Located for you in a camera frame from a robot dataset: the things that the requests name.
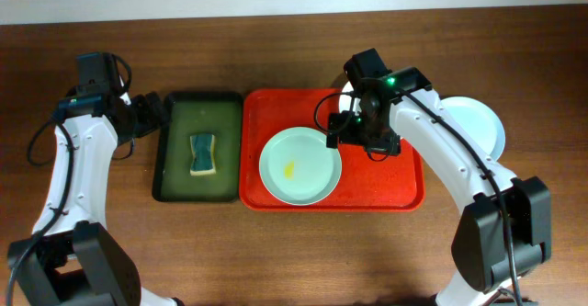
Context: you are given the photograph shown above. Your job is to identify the light green plate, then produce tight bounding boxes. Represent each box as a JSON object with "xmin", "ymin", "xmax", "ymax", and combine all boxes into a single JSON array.
[{"xmin": 258, "ymin": 127, "xmax": 343, "ymax": 207}]

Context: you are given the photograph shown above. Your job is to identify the yellow green scrub sponge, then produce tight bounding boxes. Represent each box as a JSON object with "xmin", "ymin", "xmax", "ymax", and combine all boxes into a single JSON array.
[{"xmin": 190, "ymin": 133, "xmax": 216, "ymax": 176}]

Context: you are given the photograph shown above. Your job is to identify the light blue plate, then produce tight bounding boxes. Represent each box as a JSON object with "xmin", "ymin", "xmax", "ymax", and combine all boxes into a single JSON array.
[{"xmin": 441, "ymin": 96, "xmax": 506, "ymax": 161}]

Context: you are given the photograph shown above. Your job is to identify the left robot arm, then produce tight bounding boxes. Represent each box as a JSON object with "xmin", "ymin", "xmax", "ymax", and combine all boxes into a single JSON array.
[{"xmin": 6, "ymin": 92, "xmax": 182, "ymax": 305}]

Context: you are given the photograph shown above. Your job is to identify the cream white plate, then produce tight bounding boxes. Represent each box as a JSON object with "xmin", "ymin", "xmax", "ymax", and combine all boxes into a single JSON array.
[{"xmin": 338, "ymin": 82, "xmax": 363, "ymax": 129}]

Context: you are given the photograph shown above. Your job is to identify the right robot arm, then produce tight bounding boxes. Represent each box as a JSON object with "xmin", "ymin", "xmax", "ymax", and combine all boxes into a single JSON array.
[{"xmin": 332, "ymin": 64, "xmax": 552, "ymax": 305}]

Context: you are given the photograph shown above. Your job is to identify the dark green water tray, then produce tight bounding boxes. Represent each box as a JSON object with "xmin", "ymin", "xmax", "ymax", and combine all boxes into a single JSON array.
[{"xmin": 152, "ymin": 92, "xmax": 243, "ymax": 202}]

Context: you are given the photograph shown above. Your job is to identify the red plastic tray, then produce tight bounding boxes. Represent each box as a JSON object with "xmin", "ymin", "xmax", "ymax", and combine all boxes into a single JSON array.
[{"xmin": 239, "ymin": 88, "xmax": 424, "ymax": 212}]

